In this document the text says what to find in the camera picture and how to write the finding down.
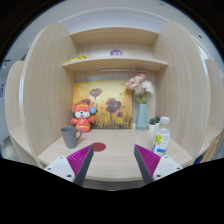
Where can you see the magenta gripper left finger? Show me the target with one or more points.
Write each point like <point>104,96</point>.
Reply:
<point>73,167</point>

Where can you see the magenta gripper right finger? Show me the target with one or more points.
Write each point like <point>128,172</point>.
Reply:
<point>152,166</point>

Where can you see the clear plastic water bottle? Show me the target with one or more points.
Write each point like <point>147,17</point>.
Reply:
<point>162,135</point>

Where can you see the red round coaster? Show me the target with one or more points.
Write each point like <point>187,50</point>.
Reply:
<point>98,147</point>

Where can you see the grey ceramic mug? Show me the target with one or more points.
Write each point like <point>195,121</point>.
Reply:
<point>71,135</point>

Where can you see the small potted succulent front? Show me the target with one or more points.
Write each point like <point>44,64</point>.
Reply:
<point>152,124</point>

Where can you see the small potted succulent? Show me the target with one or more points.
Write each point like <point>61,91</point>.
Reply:
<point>152,124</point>
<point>157,118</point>

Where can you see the light blue vase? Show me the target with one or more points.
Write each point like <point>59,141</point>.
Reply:
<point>142,117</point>

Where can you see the small potted succulent back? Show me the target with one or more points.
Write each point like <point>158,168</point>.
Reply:
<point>157,118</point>

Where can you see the red plush toy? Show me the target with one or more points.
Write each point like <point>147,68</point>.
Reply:
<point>83,116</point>

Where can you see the yellow poppy flower painting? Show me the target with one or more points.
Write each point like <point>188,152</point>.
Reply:
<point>113,102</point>

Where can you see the pink white flower bouquet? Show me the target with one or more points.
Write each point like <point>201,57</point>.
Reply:
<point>140,86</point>

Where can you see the light wood shelf unit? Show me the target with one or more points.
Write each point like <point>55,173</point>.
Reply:
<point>39,89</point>

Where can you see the yellow object on shelf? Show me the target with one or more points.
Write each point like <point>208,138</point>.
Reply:
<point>77,58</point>

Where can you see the purple round object on shelf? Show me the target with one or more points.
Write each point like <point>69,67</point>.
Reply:
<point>116,52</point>

